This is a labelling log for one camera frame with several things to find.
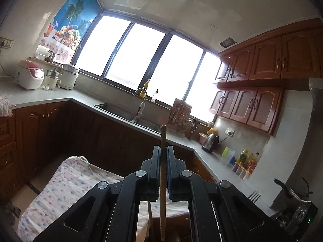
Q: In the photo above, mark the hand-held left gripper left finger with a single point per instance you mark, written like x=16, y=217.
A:
x=118, y=206

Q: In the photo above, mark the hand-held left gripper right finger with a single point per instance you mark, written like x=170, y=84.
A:
x=209, y=206

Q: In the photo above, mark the row of spice jars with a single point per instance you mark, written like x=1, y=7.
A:
x=241, y=172

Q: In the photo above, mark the green white cutting board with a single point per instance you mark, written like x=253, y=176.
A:
x=228, y=156

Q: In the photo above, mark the white floral tablecloth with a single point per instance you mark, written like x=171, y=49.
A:
x=63, y=186

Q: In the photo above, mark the group of oil bottles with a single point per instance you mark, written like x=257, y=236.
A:
x=246, y=158

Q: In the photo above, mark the steel electric kettle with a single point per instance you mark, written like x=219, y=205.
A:
x=210, y=143

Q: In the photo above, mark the dark utensil stand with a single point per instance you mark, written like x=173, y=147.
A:
x=192, y=128

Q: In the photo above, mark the steel kitchen sink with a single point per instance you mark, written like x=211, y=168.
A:
x=121, y=113

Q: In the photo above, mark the knife rack with knives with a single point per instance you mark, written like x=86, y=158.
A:
x=179, y=117

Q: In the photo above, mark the chrome kitchen faucet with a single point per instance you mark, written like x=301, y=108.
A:
x=141, y=105

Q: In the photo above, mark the dark rag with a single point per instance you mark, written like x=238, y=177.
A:
x=13, y=211

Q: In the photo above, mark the wooden base cabinets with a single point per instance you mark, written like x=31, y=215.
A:
x=37, y=136

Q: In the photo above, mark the clear pump dispenser bottle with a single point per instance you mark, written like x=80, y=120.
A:
x=155, y=97

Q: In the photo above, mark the yellow soap bottle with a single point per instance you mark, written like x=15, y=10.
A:
x=145, y=89

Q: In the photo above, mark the grey kitchen countertop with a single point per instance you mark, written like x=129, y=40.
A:
x=50, y=97

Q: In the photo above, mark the wooden upper cabinets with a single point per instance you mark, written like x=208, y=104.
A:
x=267, y=80

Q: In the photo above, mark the white steamer pot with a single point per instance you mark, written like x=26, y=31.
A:
x=69, y=77

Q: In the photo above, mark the white blender jug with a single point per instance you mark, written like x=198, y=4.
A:
x=52, y=79

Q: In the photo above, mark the kitchen window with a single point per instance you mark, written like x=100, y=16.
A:
x=141, y=60

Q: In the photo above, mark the lace cloth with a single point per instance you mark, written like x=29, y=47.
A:
x=5, y=105

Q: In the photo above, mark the range hood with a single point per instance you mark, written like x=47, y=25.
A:
x=316, y=98

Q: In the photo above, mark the white pink rice cooker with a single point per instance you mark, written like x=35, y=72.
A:
x=29, y=75

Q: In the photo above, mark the ceiling vent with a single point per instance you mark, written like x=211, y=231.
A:
x=227, y=42

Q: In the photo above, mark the white countertop box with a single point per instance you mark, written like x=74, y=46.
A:
x=41, y=53

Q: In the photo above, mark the tropical fruit printed blind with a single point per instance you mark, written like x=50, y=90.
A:
x=73, y=17

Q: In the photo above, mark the white wall socket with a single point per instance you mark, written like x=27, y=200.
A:
x=230, y=131

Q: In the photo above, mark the wall power outlet strip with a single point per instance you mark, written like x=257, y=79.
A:
x=6, y=42

